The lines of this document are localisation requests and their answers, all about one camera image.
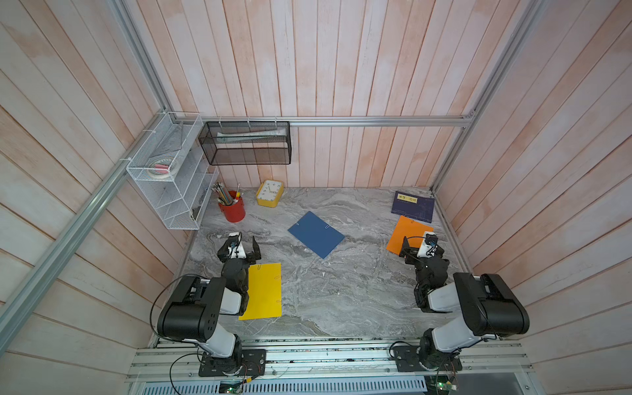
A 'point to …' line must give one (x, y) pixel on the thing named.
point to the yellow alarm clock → (269, 192)
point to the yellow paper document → (264, 291)
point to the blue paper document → (315, 234)
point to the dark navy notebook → (413, 206)
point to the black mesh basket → (247, 142)
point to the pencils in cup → (223, 196)
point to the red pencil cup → (235, 211)
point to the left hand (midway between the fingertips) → (242, 240)
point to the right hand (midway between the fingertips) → (418, 237)
